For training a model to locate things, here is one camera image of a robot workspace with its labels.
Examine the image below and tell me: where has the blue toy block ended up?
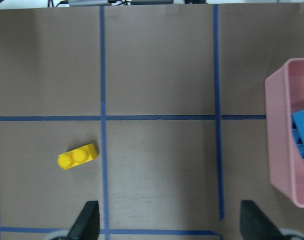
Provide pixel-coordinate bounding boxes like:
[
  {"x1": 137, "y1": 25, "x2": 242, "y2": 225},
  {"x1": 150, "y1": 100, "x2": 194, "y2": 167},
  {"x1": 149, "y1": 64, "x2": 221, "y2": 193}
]
[{"x1": 292, "y1": 110, "x2": 304, "y2": 159}]

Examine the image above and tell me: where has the pink plastic box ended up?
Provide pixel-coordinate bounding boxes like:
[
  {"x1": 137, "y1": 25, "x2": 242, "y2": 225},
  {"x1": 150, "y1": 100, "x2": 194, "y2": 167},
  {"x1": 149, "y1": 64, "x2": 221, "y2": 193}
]
[{"x1": 265, "y1": 58, "x2": 304, "y2": 208}]

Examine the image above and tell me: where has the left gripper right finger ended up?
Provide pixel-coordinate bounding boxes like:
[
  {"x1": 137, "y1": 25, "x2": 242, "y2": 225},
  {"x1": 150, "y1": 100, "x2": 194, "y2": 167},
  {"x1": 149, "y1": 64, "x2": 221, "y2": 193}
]
[{"x1": 239, "y1": 200, "x2": 304, "y2": 240}]

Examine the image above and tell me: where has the yellow toy block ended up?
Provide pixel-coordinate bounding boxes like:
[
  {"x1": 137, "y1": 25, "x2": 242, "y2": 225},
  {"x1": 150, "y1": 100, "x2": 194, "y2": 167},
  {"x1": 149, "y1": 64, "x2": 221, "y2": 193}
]
[{"x1": 57, "y1": 143, "x2": 99, "y2": 170}]

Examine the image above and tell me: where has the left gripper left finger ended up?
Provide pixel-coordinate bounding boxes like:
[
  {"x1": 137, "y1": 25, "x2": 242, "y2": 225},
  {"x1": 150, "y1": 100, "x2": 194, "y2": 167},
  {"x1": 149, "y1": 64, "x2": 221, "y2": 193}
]
[{"x1": 45, "y1": 200, "x2": 100, "y2": 240}]

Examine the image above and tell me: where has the brown paper table cover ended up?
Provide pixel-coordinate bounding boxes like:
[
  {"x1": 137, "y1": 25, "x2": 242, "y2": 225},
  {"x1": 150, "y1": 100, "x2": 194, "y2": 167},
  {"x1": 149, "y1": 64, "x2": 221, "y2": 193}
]
[{"x1": 0, "y1": 3, "x2": 304, "y2": 240}]

